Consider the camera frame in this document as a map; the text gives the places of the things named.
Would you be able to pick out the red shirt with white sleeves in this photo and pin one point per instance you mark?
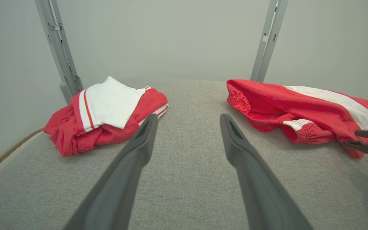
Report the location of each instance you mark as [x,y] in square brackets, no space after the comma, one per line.
[107,105]

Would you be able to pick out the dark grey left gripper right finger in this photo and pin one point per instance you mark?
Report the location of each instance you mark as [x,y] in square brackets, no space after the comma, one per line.
[257,185]

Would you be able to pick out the grey metal stand post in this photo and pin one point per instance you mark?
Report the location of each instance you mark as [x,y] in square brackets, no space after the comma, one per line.
[268,41]
[57,44]

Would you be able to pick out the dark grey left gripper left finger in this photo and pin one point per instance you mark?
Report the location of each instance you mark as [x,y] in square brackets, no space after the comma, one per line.
[120,179]

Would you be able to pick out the red shorts with white stripe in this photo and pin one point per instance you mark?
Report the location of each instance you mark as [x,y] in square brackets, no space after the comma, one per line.
[267,102]

